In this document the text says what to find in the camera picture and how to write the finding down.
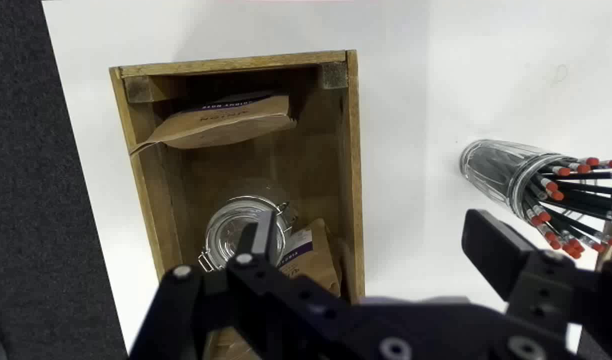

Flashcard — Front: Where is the wooden slatted crate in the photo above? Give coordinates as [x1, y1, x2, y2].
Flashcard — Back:
[107, 49, 366, 360]

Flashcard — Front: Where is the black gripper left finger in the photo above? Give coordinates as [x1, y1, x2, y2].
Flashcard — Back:
[127, 223, 362, 360]

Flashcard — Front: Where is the clear glass jar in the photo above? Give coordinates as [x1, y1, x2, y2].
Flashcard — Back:
[195, 194, 302, 272]

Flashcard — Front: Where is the mesh pencil cup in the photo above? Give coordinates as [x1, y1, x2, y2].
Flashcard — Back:
[458, 137, 577, 226]

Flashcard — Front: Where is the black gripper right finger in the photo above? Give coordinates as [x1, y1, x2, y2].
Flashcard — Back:
[461, 208, 612, 360]

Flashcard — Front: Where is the brown paper packet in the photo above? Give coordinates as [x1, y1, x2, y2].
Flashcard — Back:
[127, 92, 297, 159]
[278, 216, 351, 299]

